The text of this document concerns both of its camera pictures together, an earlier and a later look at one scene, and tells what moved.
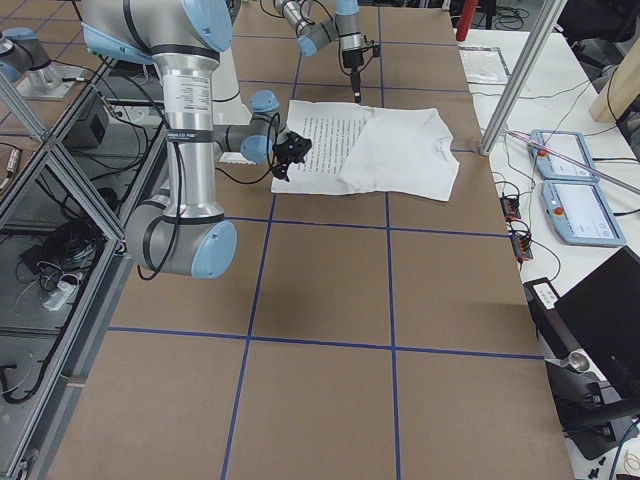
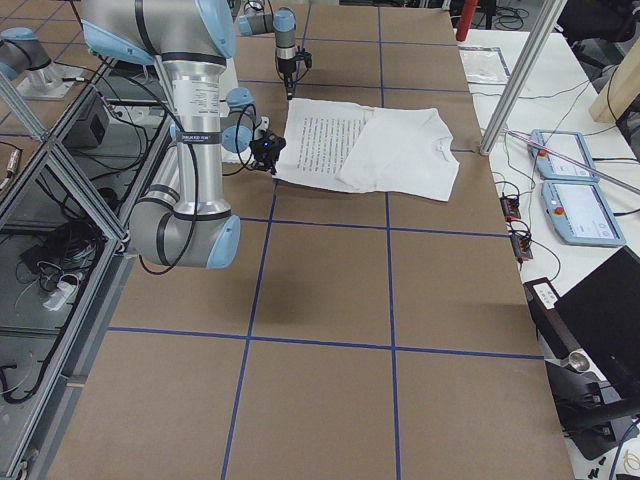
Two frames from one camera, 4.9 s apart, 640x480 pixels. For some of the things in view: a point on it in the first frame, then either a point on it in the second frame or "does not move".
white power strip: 65,293 does not move
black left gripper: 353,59 -> 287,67
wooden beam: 620,89 does not move
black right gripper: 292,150 -> 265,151
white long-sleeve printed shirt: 361,149 does not move
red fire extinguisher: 466,16 does not move
